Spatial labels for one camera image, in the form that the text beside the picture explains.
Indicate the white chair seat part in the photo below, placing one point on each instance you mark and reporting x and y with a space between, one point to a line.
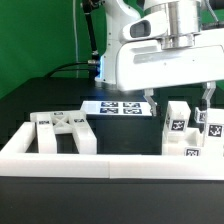
188 143

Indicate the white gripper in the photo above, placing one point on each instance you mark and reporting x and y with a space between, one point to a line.
144 65

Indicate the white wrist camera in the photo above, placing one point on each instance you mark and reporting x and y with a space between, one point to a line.
149 27

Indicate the white U-shaped fence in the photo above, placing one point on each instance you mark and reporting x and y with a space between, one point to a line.
31 152

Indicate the white chair back frame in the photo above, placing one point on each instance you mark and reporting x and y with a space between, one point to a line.
53 123

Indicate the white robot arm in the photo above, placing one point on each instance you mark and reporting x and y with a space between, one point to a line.
165 46

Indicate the small tagged cube right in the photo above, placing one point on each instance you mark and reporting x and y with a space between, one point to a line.
199 116

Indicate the white marker base sheet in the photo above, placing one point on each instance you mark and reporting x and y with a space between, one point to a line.
116 108

